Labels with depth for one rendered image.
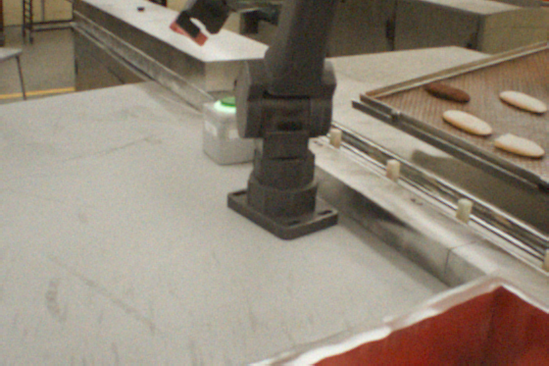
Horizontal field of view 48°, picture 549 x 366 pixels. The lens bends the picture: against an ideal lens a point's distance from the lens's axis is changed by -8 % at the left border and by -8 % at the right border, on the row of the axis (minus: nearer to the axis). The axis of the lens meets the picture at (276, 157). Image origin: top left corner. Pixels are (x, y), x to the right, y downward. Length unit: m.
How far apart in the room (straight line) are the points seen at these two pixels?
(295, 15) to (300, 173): 0.20
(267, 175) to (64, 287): 0.27
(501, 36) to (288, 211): 2.98
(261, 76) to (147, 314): 0.29
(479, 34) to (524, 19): 0.35
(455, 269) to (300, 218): 0.20
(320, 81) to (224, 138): 0.26
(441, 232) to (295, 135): 0.20
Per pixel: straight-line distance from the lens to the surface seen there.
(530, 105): 1.04
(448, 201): 0.82
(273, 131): 0.74
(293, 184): 0.76
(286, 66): 0.70
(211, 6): 1.03
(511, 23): 3.70
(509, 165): 0.84
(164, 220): 0.78
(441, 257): 0.68
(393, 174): 0.87
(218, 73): 1.18
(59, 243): 0.74
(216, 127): 0.94
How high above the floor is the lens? 1.16
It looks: 20 degrees down
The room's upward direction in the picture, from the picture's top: 3 degrees clockwise
